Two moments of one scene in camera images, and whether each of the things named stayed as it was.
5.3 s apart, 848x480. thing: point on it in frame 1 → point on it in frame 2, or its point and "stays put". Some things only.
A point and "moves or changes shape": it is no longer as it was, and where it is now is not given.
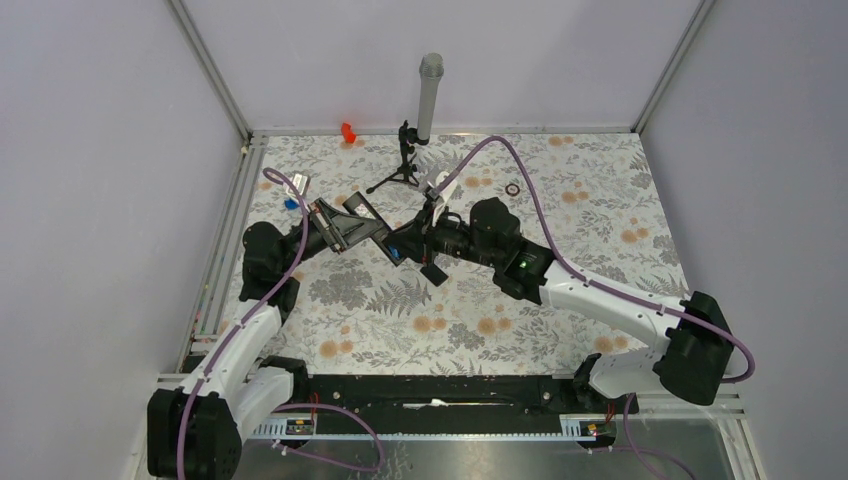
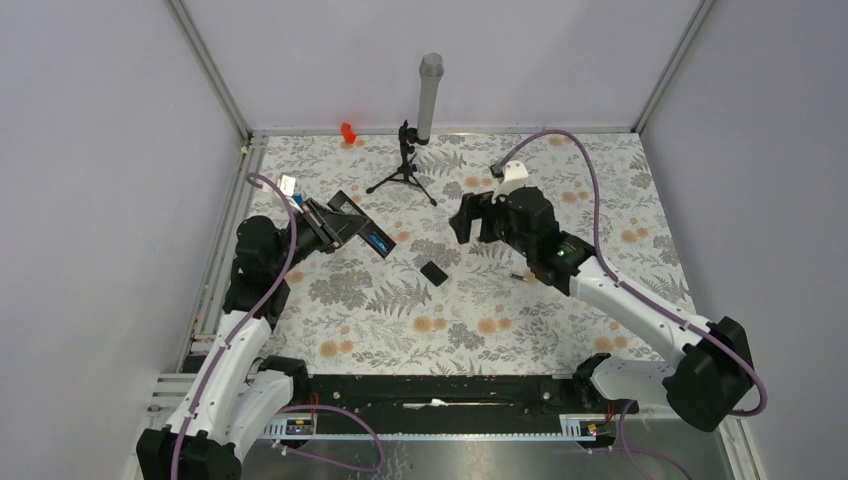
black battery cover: [434, 274] stays put
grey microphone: [431, 68] stays put
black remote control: [405, 243] moves or changes shape
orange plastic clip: [348, 135] stays put
